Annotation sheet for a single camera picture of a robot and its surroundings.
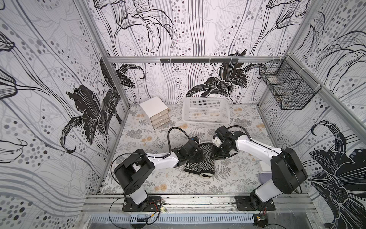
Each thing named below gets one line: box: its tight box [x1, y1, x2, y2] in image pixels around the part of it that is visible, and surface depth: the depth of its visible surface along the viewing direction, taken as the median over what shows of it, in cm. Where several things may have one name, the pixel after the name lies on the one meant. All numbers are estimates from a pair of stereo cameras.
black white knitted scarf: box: [183, 142, 215, 179], surface depth 80 cm
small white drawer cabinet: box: [139, 95, 171, 130], surface depth 101 cm
